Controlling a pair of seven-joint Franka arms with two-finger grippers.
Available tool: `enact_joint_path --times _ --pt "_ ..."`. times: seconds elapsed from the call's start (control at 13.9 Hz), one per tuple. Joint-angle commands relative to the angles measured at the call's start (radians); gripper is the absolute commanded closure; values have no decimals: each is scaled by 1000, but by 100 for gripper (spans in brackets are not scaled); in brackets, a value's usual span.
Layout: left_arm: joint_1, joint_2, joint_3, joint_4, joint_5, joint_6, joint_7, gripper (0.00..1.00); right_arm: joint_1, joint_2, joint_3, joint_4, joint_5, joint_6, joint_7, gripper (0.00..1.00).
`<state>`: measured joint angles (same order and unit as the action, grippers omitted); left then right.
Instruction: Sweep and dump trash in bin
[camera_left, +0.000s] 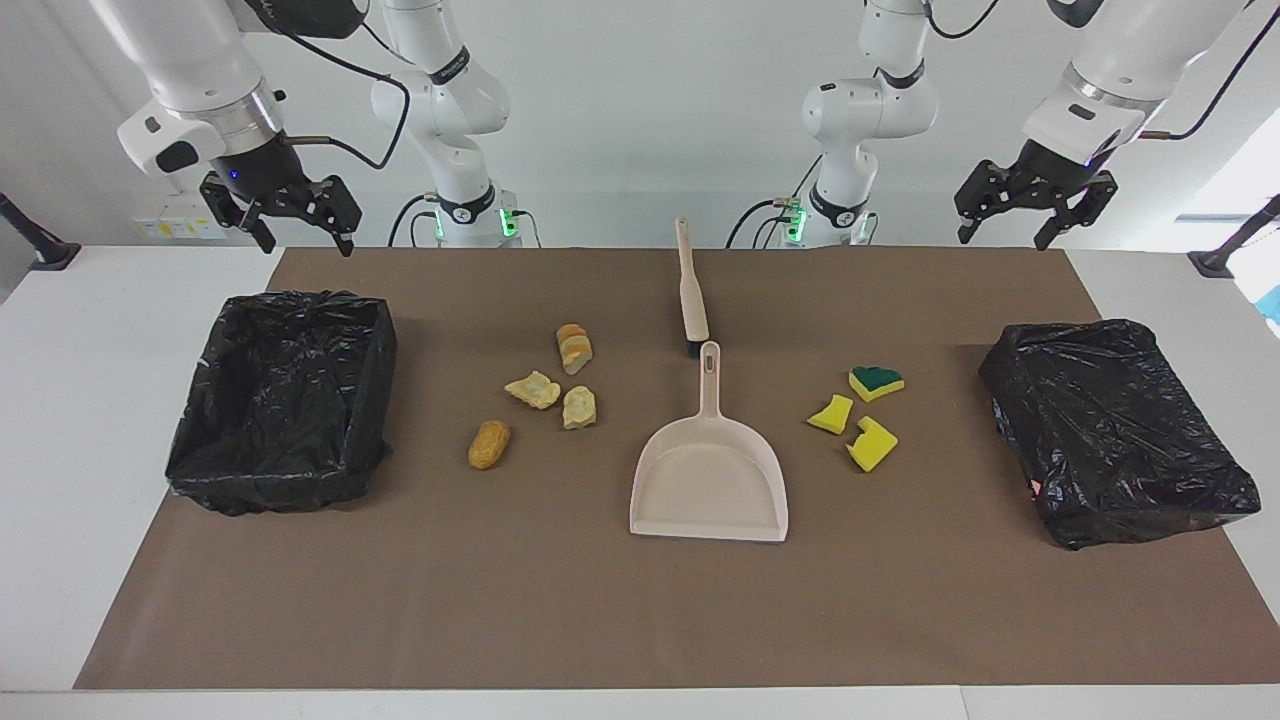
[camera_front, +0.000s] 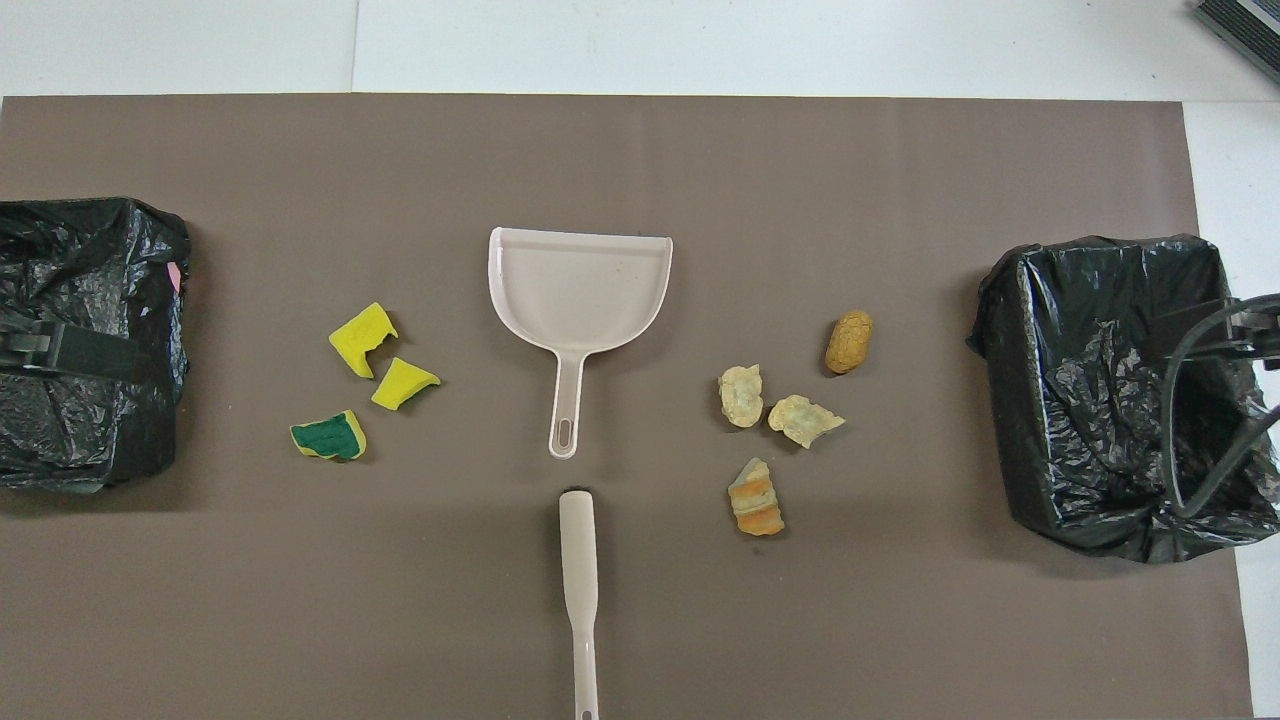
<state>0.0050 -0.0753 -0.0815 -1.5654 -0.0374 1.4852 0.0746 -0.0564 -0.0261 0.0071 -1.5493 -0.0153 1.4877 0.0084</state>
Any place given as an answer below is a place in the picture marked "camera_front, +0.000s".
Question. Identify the small yellow sponge piece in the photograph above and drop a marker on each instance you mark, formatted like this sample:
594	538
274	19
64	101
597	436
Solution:
402	384

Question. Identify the brown table mat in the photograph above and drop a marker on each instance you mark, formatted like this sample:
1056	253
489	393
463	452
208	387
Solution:
640	160

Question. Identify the pale dumpling piece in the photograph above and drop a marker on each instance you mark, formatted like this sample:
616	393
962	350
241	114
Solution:
803	420
741	396

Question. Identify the orange striped bread piece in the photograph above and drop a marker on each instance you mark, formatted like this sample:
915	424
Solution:
756	500

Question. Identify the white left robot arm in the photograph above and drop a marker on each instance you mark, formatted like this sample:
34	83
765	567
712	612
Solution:
70	348

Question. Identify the green and yellow sponge piece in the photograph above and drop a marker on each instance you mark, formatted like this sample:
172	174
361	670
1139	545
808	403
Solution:
330	436

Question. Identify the beige plastic dustpan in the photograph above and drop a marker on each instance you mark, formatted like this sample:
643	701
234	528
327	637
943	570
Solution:
578	290

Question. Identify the dark ribbed device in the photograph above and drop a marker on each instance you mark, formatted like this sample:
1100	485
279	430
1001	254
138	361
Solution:
1245	22

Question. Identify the brown oval fried nugget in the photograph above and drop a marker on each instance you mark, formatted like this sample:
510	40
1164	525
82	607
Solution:
849	342

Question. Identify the notched yellow sponge piece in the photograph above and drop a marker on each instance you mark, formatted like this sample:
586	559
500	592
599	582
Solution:
360	335

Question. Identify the beige hand brush black bristles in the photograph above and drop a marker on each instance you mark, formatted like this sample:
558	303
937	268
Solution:
578	560

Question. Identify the bin with black bag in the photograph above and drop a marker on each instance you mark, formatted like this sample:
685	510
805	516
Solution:
90	260
1080	400

